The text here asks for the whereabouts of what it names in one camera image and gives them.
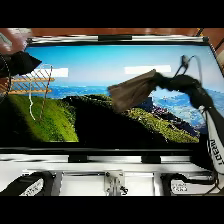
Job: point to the silver frame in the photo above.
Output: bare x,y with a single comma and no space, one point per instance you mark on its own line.
113,181

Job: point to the light brown garment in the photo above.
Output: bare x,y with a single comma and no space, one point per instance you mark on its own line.
133,91

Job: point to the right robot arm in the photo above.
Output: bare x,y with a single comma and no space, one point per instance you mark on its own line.
196,91

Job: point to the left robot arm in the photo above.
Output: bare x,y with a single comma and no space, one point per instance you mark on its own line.
26,183

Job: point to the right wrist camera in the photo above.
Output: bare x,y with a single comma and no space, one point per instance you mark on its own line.
184,60

